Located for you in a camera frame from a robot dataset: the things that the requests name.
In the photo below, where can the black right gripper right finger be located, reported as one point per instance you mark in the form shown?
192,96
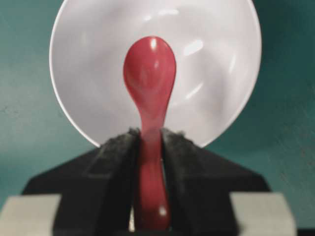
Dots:
198,184

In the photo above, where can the red plastic spoon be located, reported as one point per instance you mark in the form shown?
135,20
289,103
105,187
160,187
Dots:
149,74

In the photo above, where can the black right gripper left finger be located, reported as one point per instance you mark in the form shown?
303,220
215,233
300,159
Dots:
96,188

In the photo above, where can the white plastic plate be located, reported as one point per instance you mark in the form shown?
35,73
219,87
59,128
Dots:
217,46

